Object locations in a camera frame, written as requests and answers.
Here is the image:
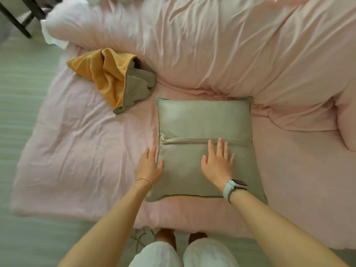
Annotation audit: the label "person's left hand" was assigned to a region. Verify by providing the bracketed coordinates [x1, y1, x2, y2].
[135, 146, 165, 189]

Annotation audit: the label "person's right hand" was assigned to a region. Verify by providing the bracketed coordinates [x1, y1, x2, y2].
[201, 138, 236, 192]

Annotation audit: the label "grey and orange pillowcase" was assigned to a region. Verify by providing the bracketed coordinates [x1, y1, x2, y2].
[66, 48, 157, 114]
[144, 96, 268, 205]

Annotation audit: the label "pink bed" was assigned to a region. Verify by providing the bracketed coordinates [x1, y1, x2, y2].
[10, 44, 356, 251]

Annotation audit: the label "person's right forearm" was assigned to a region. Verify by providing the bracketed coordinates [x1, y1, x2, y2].
[230, 190, 350, 267]

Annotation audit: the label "person's left forearm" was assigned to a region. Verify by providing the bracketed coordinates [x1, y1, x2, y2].
[57, 180, 153, 267]

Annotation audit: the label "person's left leg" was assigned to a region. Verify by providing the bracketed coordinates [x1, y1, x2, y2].
[155, 228, 177, 251]

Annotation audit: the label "person's leg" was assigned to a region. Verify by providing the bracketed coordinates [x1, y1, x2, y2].
[188, 232, 209, 245]
[155, 228, 177, 251]

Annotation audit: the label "person's right leg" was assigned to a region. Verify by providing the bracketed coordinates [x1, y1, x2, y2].
[188, 232, 209, 245]

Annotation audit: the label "person's white shorts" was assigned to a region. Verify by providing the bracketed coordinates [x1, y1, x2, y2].
[129, 237, 240, 267]

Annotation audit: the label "white smartwatch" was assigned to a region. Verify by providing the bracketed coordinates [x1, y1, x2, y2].
[222, 179, 248, 204]

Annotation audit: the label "pink ruffled duvet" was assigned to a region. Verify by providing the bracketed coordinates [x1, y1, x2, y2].
[40, 0, 356, 132]

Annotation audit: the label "pink pillow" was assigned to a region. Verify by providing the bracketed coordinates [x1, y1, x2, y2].
[333, 80, 356, 152]

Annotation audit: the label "thin gold bracelet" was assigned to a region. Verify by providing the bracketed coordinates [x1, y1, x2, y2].
[135, 177, 154, 190]

